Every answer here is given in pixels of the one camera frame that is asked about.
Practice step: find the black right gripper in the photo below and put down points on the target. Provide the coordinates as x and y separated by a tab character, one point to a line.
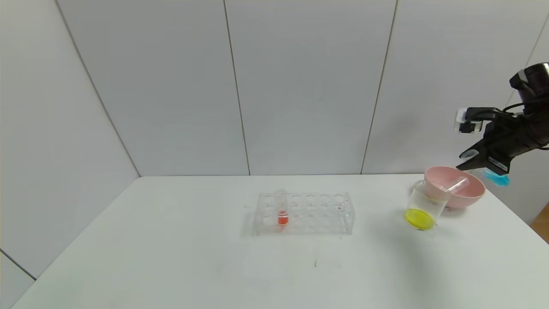
496	161

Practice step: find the test tube with yellow pigment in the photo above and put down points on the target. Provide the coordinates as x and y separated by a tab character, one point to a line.
458	185

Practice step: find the test tube with blue pigment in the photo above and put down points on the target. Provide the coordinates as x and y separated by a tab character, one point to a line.
497	178

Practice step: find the clear glass beaker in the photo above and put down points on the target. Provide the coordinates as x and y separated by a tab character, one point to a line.
420	214

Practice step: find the clear plastic test tube rack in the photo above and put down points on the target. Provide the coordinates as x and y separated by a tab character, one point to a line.
309	219

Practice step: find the test tube with red pigment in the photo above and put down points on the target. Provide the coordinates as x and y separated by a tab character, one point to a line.
282	219

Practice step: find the pink bowl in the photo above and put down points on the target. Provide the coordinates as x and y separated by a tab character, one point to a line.
469	193

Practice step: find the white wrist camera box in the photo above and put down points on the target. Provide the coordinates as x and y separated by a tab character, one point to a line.
465	122

